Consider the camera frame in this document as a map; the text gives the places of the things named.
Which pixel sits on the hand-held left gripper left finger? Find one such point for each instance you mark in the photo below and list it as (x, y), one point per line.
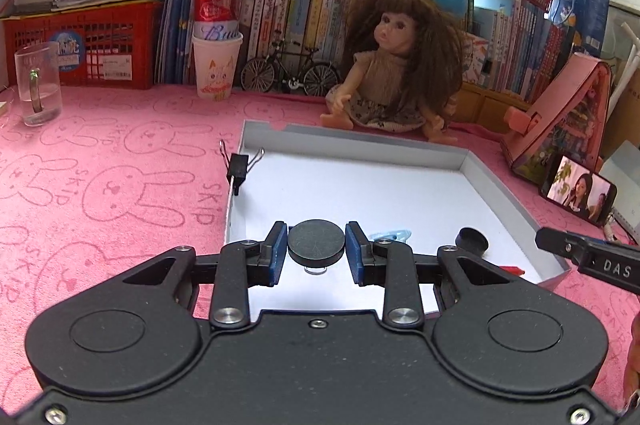
(278, 255)

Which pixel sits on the black smartphone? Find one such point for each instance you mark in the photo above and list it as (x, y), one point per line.
(577, 190)

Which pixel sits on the black round cap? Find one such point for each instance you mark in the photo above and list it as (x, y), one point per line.
(472, 241)
(316, 240)

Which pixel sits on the red drink can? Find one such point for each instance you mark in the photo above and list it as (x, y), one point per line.
(217, 7)

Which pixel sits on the black miniature bicycle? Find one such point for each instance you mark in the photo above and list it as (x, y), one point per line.
(285, 70)

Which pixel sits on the person's right forearm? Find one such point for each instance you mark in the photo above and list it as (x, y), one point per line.
(634, 355)

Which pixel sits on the wooden desk organizer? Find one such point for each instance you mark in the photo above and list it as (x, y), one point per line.
(490, 107)

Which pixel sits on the pink triangular toy house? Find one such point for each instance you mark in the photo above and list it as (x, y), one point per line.
(565, 115)

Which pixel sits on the clear glass cup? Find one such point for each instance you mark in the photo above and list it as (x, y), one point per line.
(37, 85)

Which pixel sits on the white pipe frame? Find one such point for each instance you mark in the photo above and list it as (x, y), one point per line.
(627, 65)

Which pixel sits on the white cat print paper cup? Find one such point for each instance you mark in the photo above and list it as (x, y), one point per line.
(217, 67)

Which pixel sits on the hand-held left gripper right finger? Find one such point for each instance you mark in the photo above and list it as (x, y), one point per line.
(354, 255)

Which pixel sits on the row of blue spine books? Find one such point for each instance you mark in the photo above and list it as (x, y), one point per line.
(515, 40)

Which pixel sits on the blue cardboard box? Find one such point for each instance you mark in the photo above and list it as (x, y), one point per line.
(590, 10)

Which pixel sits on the brown haired doll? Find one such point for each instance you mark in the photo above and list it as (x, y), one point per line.
(385, 70)

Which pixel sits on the large red plastic basket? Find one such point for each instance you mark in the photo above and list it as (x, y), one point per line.
(105, 45)

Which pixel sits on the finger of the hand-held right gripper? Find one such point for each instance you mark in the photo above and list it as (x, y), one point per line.
(560, 245)

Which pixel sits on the pink rabbit print cloth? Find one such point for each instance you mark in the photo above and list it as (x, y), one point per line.
(100, 155)

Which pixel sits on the long red crayon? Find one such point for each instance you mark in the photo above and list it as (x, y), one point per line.
(511, 270)

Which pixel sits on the small black binder clip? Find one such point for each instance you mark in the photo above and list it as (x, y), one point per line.
(239, 170)

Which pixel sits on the white cardboard box tray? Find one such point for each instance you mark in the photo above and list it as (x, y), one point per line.
(350, 185)

